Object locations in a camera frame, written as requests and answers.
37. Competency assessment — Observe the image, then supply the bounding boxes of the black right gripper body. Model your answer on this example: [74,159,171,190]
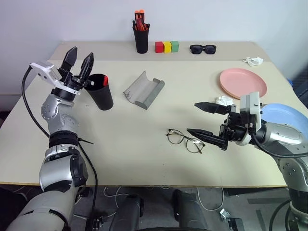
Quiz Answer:
[218,104,251,143]

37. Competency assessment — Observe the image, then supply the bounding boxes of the white floor cable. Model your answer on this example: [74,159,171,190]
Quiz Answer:
[103,186,123,215]
[197,187,225,212]

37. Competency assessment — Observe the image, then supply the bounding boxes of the small crumpled white tissue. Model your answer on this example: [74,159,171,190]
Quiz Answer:
[214,95,235,107]

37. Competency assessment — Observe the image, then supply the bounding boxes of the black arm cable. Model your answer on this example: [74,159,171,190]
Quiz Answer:
[21,65,99,231]
[249,128,308,160]

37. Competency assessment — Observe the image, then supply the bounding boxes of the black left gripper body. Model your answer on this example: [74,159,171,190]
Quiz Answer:
[57,68,93,92]

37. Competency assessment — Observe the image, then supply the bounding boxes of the short black cup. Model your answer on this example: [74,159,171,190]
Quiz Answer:
[84,73,115,111]

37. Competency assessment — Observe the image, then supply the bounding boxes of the blue plate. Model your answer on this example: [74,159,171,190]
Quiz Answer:
[260,103,306,136]

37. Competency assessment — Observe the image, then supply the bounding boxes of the black zip tie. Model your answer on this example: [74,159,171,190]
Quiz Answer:
[76,136,94,145]

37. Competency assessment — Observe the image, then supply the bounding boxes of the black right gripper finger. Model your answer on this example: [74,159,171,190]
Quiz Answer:
[194,102,233,115]
[186,128,229,151]

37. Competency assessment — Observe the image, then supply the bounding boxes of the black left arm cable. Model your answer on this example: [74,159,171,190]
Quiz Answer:
[21,65,99,231]

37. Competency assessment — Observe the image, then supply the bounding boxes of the thin-framed clear eyeglasses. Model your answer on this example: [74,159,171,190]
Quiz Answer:
[166,128,206,154]

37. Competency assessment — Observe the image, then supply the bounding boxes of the grey open glasses case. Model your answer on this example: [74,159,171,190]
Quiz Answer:
[123,70,166,111]

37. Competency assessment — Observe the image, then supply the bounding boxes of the red-handled tool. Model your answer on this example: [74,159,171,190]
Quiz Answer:
[135,18,146,32]

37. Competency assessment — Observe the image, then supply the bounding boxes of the tall black tool holder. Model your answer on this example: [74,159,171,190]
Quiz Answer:
[132,23,151,54]

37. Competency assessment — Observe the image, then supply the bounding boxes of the large crumpled white tissue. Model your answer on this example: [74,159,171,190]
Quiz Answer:
[242,56,264,66]

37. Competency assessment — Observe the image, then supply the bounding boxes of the pink plate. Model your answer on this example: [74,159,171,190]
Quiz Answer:
[219,68,268,100]

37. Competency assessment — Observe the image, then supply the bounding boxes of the dark rounded shape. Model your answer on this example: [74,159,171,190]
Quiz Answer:
[115,193,145,231]
[171,189,210,231]

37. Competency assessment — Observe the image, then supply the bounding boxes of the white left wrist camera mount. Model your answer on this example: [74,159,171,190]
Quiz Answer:
[29,61,81,95]

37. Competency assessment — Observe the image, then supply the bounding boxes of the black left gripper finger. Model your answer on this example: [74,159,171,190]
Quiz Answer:
[61,46,78,73]
[78,51,95,79]

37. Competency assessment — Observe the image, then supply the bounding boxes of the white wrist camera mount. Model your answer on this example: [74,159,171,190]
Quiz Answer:
[29,61,81,95]
[236,91,263,146]

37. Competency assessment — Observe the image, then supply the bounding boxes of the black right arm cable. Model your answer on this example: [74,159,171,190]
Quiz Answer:
[249,128,308,160]

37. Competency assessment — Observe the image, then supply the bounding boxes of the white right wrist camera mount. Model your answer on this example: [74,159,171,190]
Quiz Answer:
[236,91,263,146]

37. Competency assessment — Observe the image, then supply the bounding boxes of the black sunglasses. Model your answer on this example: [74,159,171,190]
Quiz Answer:
[189,44,217,55]

